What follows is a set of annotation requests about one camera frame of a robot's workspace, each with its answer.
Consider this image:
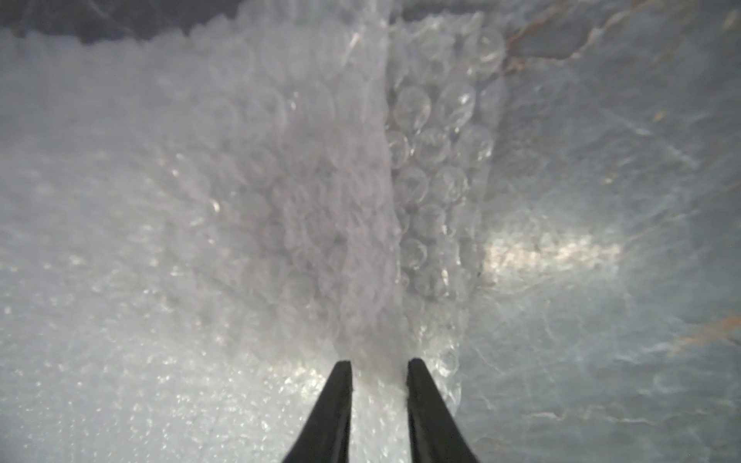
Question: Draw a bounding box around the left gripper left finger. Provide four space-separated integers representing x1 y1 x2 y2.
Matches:
283 361 353 463

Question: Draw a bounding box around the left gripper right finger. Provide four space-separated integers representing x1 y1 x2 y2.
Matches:
406 358 480 463

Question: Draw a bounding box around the bubble wrap sheet stack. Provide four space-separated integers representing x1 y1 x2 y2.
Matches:
0 10 508 463

